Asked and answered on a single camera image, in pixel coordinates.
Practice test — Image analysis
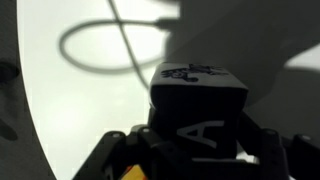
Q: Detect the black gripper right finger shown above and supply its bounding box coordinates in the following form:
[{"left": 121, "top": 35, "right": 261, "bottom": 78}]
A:
[{"left": 235, "top": 112, "right": 320, "bottom": 180}]

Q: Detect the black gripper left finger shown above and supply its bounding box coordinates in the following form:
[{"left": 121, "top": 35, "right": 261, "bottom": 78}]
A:
[{"left": 71, "top": 124, "right": 162, "bottom": 180}]

